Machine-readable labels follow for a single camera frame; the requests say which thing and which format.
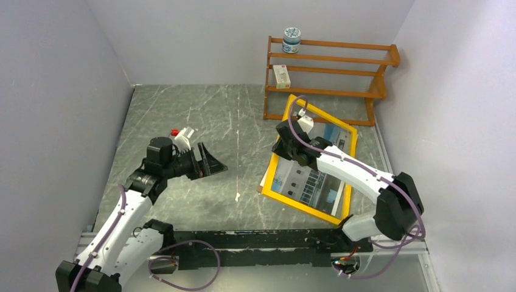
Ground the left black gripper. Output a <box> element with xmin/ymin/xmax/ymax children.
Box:
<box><xmin>162</xmin><ymin>142</ymin><xmax>227</xmax><ymax>181</ymax></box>

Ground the building photo print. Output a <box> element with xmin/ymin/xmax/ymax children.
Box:
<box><xmin>271</xmin><ymin>123</ymin><xmax>352</xmax><ymax>218</ymax></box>

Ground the yellow wooden photo frame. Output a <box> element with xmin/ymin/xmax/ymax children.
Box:
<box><xmin>259</xmin><ymin>104</ymin><xmax>358</xmax><ymax>225</ymax></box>

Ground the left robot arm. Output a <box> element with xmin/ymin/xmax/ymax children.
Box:
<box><xmin>55</xmin><ymin>137</ymin><xmax>228</xmax><ymax>291</ymax></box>

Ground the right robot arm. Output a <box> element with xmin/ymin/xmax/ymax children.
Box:
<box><xmin>272</xmin><ymin>120</ymin><xmax>425</xmax><ymax>252</ymax></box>

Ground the small white green box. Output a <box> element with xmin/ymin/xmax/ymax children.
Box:
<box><xmin>273</xmin><ymin>64</ymin><xmax>291</xmax><ymax>89</ymax></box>

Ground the orange wooden shelf rack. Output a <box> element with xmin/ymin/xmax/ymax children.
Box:
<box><xmin>263</xmin><ymin>36</ymin><xmax>401</xmax><ymax>127</ymax></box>

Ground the blue white jar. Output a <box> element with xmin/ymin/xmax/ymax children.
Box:
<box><xmin>282</xmin><ymin>27</ymin><xmax>301</xmax><ymax>54</ymax></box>

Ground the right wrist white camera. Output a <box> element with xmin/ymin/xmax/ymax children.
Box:
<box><xmin>297</xmin><ymin>115</ymin><xmax>314</xmax><ymax>133</ymax></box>

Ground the wrist white camera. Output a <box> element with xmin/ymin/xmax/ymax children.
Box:
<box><xmin>170</xmin><ymin>127</ymin><xmax>195</xmax><ymax>152</ymax></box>
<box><xmin>297</xmin><ymin>115</ymin><xmax>314</xmax><ymax>133</ymax></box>

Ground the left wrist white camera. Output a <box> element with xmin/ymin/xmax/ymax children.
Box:
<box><xmin>170</xmin><ymin>127</ymin><xmax>195</xmax><ymax>152</ymax></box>

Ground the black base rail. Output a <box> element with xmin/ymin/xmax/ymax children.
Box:
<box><xmin>153</xmin><ymin>229</ymin><xmax>373</xmax><ymax>270</ymax></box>

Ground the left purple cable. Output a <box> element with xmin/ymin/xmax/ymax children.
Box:
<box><xmin>147</xmin><ymin>240</ymin><xmax>221</xmax><ymax>292</ymax></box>

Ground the purple cable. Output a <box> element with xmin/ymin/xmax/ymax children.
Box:
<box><xmin>147</xmin><ymin>240</ymin><xmax>221</xmax><ymax>292</ymax></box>
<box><xmin>332</xmin><ymin>217</ymin><xmax>427</xmax><ymax>280</ymax></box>

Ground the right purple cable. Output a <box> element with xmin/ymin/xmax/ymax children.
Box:
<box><xmin>332</xmin><ymin>217</ymin><xmax>427</xmax><ymax>280</ymax></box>

